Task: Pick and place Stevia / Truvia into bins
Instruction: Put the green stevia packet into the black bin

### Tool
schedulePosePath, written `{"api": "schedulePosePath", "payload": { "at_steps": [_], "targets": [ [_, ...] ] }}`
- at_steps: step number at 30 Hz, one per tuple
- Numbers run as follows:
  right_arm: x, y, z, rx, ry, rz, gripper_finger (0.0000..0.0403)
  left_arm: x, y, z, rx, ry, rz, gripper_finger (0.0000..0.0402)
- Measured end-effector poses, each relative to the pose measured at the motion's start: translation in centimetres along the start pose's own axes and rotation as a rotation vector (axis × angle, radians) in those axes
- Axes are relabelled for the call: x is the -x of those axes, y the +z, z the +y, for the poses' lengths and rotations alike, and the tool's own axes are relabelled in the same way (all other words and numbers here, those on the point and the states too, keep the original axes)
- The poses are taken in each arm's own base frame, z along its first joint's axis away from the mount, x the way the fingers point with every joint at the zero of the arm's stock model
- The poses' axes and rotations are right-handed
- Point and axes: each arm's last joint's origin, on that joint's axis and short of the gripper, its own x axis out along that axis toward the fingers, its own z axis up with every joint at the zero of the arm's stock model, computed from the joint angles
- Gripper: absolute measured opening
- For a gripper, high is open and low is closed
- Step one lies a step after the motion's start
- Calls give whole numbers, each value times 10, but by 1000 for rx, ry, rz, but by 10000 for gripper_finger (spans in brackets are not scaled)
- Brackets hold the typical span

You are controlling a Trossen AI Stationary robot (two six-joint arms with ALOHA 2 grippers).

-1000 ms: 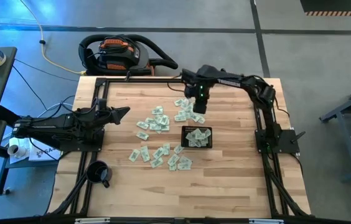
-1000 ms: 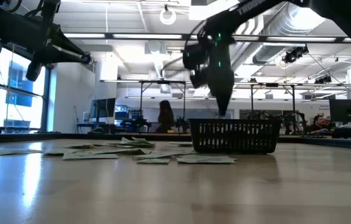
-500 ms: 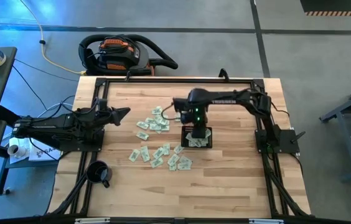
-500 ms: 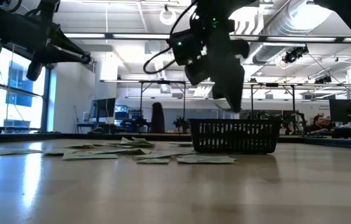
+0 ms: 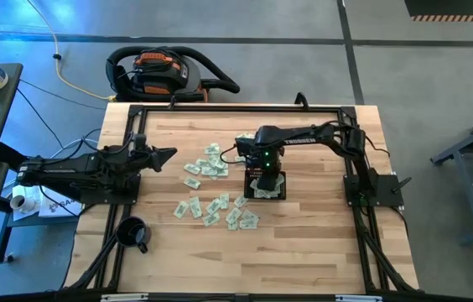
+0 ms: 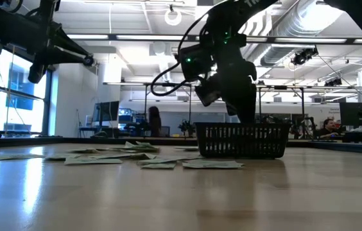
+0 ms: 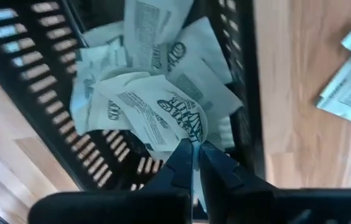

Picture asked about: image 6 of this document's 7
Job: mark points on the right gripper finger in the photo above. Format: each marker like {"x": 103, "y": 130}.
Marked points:
{"x": 246, "y": 106}
{"x": 231, "y": 107}

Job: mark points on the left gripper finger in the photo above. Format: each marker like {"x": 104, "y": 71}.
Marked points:
{"x": 65, "y": 57}
{"x": 68, "y": 41}

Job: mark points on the black slotted plastic basket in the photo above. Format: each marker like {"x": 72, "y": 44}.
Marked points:
{"x": 242, "y": 154}

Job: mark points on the dark background robot arm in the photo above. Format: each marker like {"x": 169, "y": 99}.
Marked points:
{"x": 185, "y": 127}

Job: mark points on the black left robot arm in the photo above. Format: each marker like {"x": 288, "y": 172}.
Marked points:
{"x": 4, "y": 29}

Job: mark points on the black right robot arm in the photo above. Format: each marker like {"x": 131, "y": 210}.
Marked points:
{"x": 232, "y": 13}

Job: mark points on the scattered green flat packets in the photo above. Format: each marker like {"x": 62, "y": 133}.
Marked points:
{"x": 213, "y": 165}

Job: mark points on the large blue framed window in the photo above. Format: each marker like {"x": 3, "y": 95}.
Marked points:
{"x": 17, "y": 106}

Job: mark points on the black computer monitor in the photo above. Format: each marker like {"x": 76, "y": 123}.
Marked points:
{"x": 359, "y": 114}
{"x": 108, "y": 110}

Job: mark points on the person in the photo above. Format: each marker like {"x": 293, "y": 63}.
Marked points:
{"x": 328, "y": 130}
{"x": 154, "y": 122}

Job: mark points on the scattered dollar bills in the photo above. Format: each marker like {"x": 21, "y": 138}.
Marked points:
{"x": 165, "y": 159}

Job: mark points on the round black ceiling camera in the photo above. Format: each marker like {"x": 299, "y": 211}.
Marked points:
{"x": 89, "y": 61}

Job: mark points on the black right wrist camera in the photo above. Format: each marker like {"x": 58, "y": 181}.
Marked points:
{"x": 197, "y": 61}

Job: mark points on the silver ventilation duct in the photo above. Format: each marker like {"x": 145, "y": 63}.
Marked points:
{"x": 280, "y": 35}

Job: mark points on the black ceiling mounted camera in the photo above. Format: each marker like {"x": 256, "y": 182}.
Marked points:
{"x": 333, "y": 82}
{"x": 304, "y": 56}

